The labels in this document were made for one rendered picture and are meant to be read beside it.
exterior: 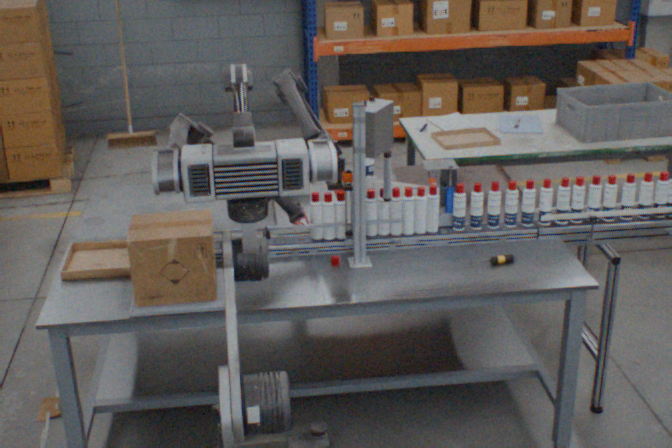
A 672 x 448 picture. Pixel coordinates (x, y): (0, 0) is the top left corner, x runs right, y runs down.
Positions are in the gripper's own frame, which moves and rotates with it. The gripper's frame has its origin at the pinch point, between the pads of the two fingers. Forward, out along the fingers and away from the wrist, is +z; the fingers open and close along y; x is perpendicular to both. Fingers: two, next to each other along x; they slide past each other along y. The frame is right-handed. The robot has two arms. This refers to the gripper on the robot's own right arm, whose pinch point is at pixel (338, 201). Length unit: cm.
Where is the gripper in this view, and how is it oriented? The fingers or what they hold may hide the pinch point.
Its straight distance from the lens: 359.1
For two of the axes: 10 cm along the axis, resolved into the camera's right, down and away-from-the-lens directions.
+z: 0.0, 9.2, 3.9
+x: 1.3, 3.9, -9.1
